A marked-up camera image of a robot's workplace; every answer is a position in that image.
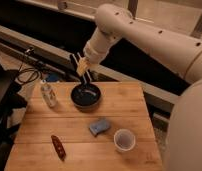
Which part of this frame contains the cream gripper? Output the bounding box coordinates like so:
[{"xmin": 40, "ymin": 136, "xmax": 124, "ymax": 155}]
[{"xmin": 70, "ymin": 54, "xmax": 92, "ymax": 84}]

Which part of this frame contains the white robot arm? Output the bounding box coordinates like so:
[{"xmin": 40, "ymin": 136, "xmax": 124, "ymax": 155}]
[{"xmin": 77, "ymin": 4, "xmax": 202, "ymax": 171}]

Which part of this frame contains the dark blue ceramic bowl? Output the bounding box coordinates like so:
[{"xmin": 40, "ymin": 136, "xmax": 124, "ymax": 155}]
[{"xmin": 71, "ymin": 84, "xmax": 101, "ymax": 107}]

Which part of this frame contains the black equipment on left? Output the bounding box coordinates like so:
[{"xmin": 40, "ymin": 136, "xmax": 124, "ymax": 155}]
[{"xmin": 0, "ymin": 54, "xmax": 28, "ymax": 154}]

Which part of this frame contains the red-brown pocket knife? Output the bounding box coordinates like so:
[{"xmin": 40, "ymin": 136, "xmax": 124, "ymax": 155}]
[{"xmin": 51, "ymin": 135, "xmax": 66, "ymax": 160}]

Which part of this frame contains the black cable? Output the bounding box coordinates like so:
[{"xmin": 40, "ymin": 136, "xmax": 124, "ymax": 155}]
[{"xmin": 15, "ymin": 46, "xmax": 48, "ymax": 86}]

